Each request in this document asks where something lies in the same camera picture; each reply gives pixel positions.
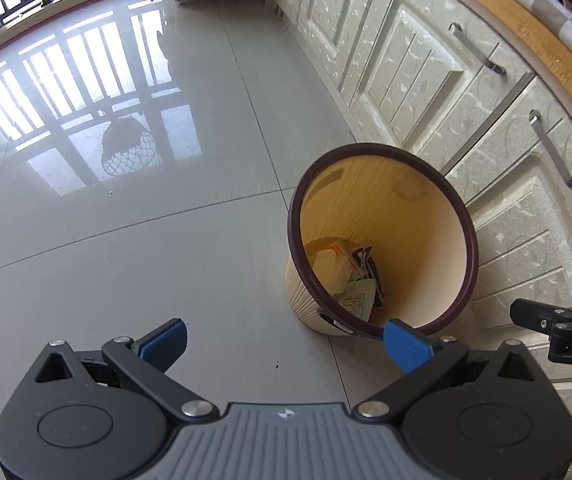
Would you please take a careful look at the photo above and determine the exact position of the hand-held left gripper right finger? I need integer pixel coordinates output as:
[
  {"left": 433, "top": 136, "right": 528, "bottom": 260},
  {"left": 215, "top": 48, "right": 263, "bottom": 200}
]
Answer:
[{"left": 354, "top": 318, "right": 553, "bottom": 422}]

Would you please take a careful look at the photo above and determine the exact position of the trash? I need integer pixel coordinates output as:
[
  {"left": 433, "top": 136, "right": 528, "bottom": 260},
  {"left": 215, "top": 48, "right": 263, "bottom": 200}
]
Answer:
[{"left": 313, "top": 242, "right": 355, "bottom": 294}]

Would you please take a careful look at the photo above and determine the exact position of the dark wrapper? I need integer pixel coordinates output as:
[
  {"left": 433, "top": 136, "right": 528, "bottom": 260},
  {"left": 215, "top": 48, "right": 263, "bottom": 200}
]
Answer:
[{"left": 363, "top": 255, "right": 386, "bottom": 309}]

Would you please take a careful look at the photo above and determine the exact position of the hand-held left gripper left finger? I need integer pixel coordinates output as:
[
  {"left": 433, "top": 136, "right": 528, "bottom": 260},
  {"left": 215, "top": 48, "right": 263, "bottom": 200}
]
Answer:
[{"left": 22, "top": 318, "right": 220, "bottom": 423}]

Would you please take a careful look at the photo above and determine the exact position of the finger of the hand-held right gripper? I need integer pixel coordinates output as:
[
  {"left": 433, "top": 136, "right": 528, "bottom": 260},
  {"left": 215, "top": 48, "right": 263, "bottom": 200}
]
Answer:
[{"left": 509, "top": 298, "right": 572, "bottom": 334}]

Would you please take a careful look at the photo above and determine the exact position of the pale printed packet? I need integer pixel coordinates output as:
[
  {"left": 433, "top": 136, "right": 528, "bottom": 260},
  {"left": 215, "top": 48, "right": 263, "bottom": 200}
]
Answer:
[{"left": 336, "top": 280, "right": 378, "bottom": 322}]

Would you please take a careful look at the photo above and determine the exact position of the white cabinet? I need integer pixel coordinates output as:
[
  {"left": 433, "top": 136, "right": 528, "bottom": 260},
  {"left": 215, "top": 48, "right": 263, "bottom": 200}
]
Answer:
[{"left": 265, "top": 0, "right": 572, "bottom": 427}]

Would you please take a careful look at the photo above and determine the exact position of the metal cabinet handle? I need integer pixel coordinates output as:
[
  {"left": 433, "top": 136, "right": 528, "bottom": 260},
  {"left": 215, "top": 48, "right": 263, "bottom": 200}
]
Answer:
[
  {"left": 448, "top": 22, "right": 507, "bottom": 76},
  {"left": 529, "top": 109, "right": 572, "bottom": 195}
]

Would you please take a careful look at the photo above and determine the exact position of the yellow bin with brown rim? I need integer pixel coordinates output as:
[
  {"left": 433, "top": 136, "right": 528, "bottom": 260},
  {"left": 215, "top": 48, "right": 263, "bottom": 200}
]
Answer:
[{"left": 285, "top": 143, "right": 480, "bottom": 342}]

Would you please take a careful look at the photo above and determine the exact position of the clear plastic wrapper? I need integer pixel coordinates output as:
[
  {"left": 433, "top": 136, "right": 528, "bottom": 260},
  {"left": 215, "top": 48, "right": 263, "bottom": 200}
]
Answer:
[{"left": 349, "top": 247, "right": 373, "bottom": 278}]

